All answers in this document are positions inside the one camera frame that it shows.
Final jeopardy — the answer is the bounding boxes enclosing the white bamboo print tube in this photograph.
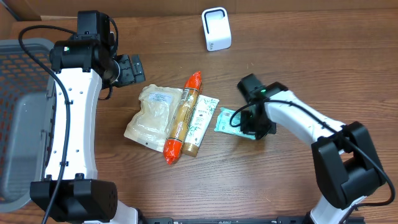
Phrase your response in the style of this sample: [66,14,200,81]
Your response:
[182,95,219,157]

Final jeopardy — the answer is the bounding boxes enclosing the white barcode scanner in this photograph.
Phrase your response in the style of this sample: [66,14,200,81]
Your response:
[201,7,232,52]

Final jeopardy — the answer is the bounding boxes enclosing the grey plastic shopping basket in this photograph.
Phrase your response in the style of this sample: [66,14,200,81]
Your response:
[1,40,56,213]

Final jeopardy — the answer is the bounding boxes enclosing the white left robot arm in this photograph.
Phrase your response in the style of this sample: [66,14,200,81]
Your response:
[30,11,145,223]

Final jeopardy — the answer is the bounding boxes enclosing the beige vacuum food pouch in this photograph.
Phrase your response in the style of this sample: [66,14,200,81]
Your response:
[124,84,182,152]

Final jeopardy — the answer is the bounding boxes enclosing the teal wet wipes pack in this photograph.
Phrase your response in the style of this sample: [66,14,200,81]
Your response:
[214,107,256,140]

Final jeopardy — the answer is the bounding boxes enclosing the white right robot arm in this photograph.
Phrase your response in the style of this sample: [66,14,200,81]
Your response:
[229,74,391,223]

